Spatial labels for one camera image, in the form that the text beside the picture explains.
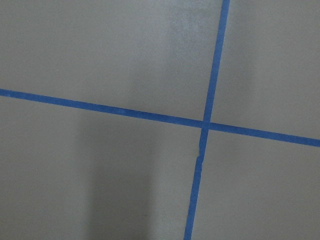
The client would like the crossing blue tape strip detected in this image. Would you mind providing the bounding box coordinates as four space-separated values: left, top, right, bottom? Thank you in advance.
183 0 230 240

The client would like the long blue tape strip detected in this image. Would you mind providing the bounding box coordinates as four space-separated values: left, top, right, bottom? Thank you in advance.
0 89 320 147

